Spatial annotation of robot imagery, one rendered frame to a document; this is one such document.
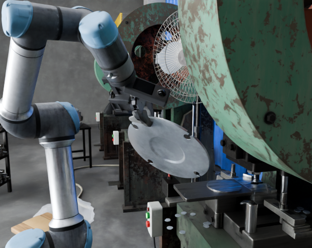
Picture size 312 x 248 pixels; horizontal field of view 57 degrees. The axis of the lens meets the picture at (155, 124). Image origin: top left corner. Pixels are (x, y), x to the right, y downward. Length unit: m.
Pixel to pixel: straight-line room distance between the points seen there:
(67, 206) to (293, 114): 0.75
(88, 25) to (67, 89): 6.89
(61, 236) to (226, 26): 0.82
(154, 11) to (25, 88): 1.66
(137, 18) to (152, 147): 1.48
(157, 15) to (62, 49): 5.39
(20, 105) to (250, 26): 0.63
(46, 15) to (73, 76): 6.82
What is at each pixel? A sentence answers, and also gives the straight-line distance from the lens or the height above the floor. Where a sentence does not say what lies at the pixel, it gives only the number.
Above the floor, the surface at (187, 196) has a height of 0.78.
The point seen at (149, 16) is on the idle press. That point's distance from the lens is 2.32.
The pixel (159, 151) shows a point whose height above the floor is 0.92.
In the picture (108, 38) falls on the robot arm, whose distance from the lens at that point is 0.63.
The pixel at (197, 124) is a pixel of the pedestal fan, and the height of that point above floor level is 0.87.
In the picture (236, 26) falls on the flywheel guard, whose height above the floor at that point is 1.25.
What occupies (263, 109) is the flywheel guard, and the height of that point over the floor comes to 1.11.
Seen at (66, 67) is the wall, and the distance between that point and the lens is 7.51.
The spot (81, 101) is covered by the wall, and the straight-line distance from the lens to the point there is 7.52.
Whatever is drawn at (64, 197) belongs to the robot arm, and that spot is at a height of 0.78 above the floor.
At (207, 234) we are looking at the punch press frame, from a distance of 1.06.
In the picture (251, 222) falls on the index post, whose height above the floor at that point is 0.74.
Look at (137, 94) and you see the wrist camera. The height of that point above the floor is 1.13.
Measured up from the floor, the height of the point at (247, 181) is 0.78.
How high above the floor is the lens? 1.17
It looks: 9 degrees down
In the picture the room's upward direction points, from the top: straight up
